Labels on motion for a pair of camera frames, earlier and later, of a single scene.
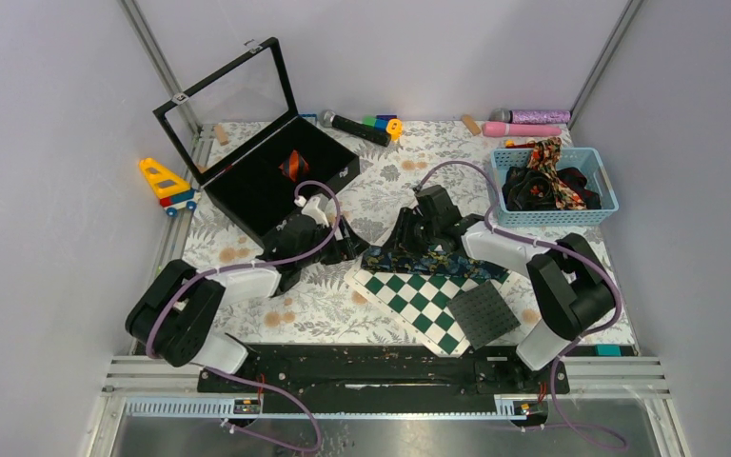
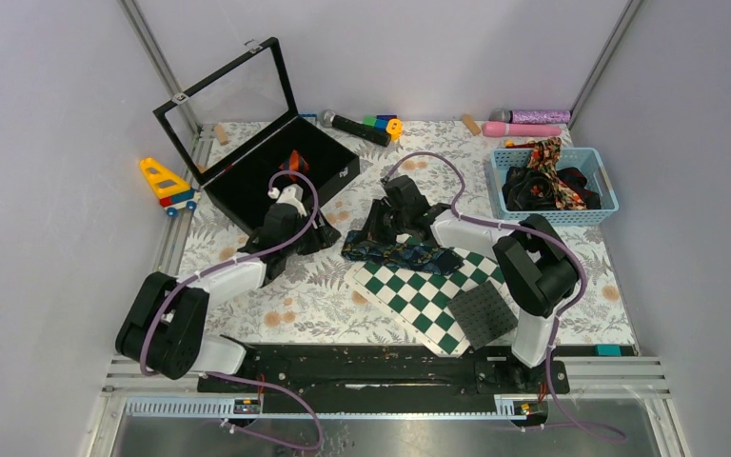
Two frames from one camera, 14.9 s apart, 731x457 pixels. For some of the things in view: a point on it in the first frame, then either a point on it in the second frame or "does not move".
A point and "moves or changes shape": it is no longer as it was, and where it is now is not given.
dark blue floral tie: [435, 260] moves or changes shape
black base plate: [384, 372] does not move
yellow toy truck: [174, 192] does not move
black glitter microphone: [361, 131] does not move
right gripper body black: [414, 231] -> [387, 223]
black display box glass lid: [239, 132] does not move
